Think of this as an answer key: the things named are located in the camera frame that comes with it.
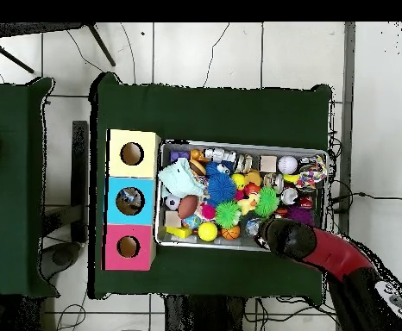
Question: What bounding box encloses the green spiky ball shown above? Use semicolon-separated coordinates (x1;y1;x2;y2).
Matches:
214;186;280;229

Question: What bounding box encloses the dark green side table cloth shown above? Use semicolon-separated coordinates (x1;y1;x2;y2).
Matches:
0;77;60;298

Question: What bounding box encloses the yellow plush duck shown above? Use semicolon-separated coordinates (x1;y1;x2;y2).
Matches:
236;192;261;215

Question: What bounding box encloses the clear bottle with blue label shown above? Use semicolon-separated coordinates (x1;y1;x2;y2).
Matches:
118;188;143;209

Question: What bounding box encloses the black power cable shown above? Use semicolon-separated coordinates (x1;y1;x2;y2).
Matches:
330;190;402;206

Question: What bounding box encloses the yellow foam ball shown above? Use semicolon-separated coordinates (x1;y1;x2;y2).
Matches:
198;221;219;242

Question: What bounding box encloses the crushed clear plastic bottle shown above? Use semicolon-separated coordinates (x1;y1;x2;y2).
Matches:
244;217;262;238

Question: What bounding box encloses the silver toy robot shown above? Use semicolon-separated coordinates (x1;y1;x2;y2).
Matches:
203;147;237;164

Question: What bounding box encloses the mint green cloth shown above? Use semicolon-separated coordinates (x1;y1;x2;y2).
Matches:
157;157;207;199

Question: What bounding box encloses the black tripod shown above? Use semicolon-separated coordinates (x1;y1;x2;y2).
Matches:
0;22;116;74

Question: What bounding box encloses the toy hamburger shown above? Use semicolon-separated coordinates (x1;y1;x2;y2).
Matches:
189;159;207;177

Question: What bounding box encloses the wooden box with three holes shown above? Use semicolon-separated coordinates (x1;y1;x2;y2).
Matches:
101;128;161;272

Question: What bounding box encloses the purple spiky ball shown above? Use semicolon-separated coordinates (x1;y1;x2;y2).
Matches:
285;205;315;227

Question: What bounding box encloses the shallow metal mesh bin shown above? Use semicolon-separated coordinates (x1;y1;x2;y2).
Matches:
154;139;330;252

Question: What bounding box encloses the black panel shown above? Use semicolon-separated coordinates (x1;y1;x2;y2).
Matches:
71;120;90;242

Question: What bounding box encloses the grey stand base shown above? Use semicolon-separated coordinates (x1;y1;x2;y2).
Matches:
40;240;85;281

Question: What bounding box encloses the small soccer ball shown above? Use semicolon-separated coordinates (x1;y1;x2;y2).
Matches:
164;194;182;211

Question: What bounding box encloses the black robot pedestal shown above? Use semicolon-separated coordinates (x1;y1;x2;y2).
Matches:
164;295;245;331

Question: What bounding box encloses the blue spiky ball with eyes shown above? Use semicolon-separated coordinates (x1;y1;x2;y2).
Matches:
205;159;236;177

